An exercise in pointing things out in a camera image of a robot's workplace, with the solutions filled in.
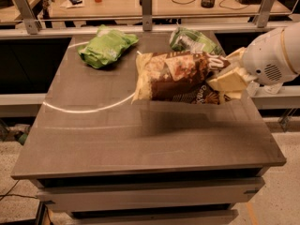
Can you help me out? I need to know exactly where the black floor cable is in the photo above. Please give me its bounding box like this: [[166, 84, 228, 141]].
[[0, 179, 39, 203]]

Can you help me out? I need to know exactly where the green rice chip bag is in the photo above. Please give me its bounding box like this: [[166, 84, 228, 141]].
[[169, 27, 222, 55]]

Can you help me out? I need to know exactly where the right metal bracket post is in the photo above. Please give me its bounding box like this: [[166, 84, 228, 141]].
[[253, 0, 275, 28]]

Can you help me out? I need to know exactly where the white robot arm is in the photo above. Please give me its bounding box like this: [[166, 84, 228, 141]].
[[206, 22, 300, 98]]

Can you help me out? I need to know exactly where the middle metal bracket post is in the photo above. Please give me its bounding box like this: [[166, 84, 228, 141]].
[[141, 0, 152, 31]]

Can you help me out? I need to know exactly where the bright green chip bag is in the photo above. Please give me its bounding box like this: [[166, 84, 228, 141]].
[[77, 25, 139, 68]]

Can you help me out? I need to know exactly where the brown salt chip bag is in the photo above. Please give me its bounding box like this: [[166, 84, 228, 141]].
[[133, 52, 231, 105]]

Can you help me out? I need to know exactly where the left metal bracket post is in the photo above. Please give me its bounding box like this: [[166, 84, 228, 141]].
[[14, 0, 41, 35]]

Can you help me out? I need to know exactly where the metal bracket post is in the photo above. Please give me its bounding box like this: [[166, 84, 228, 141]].
[[253, 0, 275, 28], [141, 0, 152, 31], [14, 0, 41, 35]]

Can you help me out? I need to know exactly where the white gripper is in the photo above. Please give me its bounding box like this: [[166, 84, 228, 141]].
[[206, 27, 298, 99]]

